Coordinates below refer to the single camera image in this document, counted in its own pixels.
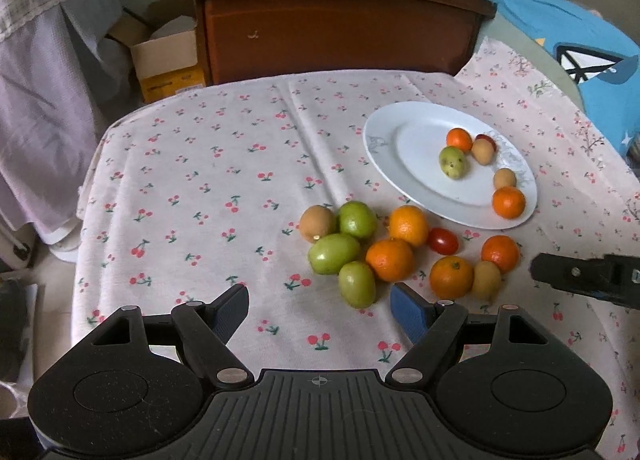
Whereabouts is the spotted green jujube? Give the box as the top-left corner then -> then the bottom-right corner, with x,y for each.
439,145 -> 470,181

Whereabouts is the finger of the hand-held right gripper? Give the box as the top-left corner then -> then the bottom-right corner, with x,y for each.
529,252 -> 640,312

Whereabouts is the white and yellow cardboard box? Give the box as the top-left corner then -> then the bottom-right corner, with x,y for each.
131,15 -> 207,104

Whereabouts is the cherry print tablecloth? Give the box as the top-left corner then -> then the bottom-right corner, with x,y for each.
70,35 -> 640,460

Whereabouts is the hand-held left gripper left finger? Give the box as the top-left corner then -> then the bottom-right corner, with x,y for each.
82,283 -> 255,388

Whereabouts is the brown wooden cabinet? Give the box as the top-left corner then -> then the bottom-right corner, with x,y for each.
176,0 -> 498,87

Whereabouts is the white round base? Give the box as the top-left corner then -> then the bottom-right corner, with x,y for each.
47,223 -> 83,253

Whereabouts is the lavender cloth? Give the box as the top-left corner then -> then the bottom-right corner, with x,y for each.
0,0 -> 131,241

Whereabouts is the brown cardboard box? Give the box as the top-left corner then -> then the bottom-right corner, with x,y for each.
104,0 -> 196,57

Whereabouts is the orange mandarin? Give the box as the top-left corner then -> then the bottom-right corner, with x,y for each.
446,127 -> 473,153
492,186 -> 527,219
388,205 -> 431,248
481,235 -> 521,273
365,237 -> 416,283
429,255 -> 475,300

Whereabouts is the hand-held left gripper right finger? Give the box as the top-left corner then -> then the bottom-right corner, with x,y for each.
384,282 -> 556,387

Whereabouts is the grey-green bedding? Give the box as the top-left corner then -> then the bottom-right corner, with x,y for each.
480,15 -> 586,111

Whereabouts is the white plate with grey print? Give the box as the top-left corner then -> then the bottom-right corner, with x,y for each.
362,100 -> 539,231

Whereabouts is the dark object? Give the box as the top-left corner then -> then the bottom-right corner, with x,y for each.
0,277 -> 31,383

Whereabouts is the blue printed pillow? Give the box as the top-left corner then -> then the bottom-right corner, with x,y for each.
430,0 -> 640,156

